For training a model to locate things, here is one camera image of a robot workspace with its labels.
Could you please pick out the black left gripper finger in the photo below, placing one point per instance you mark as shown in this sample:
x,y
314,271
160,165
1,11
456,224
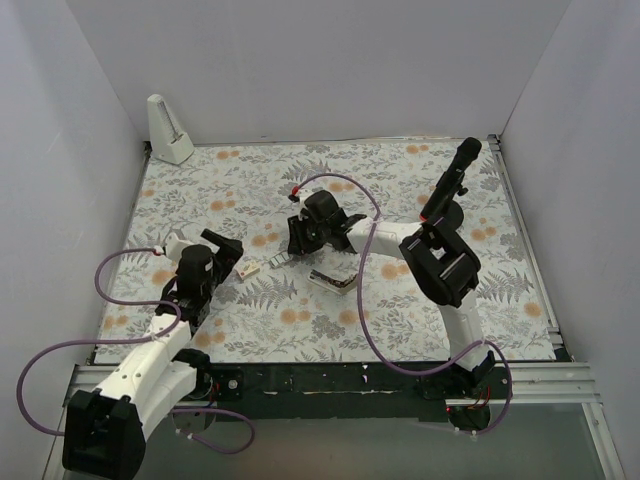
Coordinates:
x,y
230,252
215,240

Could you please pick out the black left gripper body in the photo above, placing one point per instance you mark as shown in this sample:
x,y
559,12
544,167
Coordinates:
x,y
226,245

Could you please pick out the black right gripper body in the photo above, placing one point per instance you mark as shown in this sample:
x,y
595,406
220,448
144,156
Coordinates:
x,y
302,240

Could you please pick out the white staples tray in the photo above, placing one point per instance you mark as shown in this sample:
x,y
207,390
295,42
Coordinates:
x,y
279,259

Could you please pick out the beige stapler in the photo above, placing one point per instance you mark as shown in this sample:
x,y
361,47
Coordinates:
x,y
340,287

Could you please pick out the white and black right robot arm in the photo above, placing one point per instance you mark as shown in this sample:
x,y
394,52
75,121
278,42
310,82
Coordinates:
x,y
442,264

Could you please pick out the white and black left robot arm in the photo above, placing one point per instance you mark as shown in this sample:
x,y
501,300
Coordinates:
x,y
107,428

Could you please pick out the floral patterned table mat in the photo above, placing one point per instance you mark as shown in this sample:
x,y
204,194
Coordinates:
x,y
278,315

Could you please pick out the white metronome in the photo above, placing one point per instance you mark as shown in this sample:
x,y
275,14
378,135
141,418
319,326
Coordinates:
x,y
170,143

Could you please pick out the black microphone stand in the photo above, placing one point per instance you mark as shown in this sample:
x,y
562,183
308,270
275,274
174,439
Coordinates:
x,y
447,206

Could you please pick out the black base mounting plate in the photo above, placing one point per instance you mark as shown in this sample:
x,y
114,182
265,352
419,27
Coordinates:
x,y
349,390

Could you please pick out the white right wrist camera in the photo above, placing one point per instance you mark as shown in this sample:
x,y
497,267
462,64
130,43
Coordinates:
x,y
298,197

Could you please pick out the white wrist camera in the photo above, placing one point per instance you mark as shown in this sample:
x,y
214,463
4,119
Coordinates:
x,y
172,248
298,197

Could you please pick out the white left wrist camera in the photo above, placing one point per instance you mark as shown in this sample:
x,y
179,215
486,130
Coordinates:
x,y
172,248

